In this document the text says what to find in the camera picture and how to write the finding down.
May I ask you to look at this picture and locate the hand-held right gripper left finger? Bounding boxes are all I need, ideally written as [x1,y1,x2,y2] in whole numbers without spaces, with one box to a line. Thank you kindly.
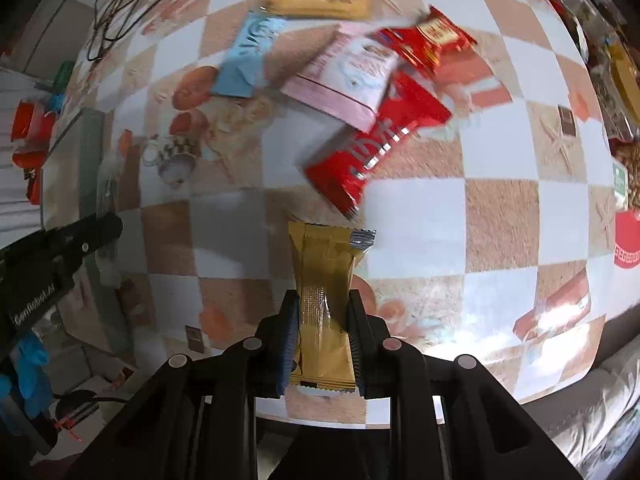
[65,290,302,480]

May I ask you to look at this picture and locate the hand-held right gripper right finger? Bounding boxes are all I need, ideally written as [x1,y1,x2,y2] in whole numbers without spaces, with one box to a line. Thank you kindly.
[346,290,585,480]

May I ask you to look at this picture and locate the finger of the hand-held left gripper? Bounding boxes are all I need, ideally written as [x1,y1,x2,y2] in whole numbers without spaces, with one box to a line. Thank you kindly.
[47,212,124,273]

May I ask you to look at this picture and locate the clear plastic box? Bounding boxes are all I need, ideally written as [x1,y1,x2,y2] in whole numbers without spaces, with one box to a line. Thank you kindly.
[41,108,136,361]

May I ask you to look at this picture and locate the large red snack packet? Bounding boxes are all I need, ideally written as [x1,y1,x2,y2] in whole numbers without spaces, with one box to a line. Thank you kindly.
[303,71,453,219]

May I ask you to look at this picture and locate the light blue snack packet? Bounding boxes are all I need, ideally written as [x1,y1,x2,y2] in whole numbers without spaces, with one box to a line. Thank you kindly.
[211,12,287,98]

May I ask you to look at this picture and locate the pink snack packet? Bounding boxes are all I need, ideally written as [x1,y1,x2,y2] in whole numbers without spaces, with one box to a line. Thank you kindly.
[280,22,401,131]

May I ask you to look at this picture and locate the red snack packet gold label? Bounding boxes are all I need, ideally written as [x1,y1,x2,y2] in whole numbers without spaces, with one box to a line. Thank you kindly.
[372,6,477,73]

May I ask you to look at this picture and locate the yellow biscuit packet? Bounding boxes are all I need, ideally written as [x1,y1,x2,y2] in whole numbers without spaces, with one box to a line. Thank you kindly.
[260,0,372,20]

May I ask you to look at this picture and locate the person's left hand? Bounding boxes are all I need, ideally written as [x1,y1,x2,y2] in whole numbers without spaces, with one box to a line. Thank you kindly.
[0,332,52,418]

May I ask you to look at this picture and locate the red plastic stool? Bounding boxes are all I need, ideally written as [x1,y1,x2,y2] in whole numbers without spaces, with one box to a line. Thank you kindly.
[11,100,57,206]

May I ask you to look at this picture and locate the checkered printed tablecloth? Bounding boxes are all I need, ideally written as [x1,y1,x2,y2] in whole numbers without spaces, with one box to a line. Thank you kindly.
[41,0,618,428]

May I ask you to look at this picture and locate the green plastic object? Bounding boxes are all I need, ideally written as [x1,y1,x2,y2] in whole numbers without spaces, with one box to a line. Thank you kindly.
[52,61,76,92]

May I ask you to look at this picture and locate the grey sofa cloth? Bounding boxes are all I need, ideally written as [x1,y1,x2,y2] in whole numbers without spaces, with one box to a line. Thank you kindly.
[520,345,640,471]

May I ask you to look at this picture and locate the red round cup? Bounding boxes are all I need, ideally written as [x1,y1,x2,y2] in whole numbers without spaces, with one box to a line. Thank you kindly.
[612,211,640,271]

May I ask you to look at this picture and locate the bag of nuts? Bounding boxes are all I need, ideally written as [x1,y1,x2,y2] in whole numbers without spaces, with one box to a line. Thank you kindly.
[611,142,640,213]

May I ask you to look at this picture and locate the yellow box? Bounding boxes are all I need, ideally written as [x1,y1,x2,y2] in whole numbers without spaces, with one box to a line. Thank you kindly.
[607,42,640,126]

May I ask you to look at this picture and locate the black cable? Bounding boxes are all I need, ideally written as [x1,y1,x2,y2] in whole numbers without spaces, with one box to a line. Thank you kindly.
[87,0,198,61]

